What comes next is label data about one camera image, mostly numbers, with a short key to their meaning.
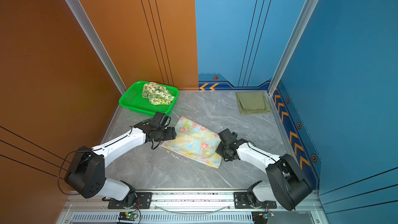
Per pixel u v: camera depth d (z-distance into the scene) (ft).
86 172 1.42
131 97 3.68
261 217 2.31
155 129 2.19
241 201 2.38
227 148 2.48
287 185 1.39
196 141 3.01
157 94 3.39
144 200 2.41
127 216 2.33
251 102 3.68
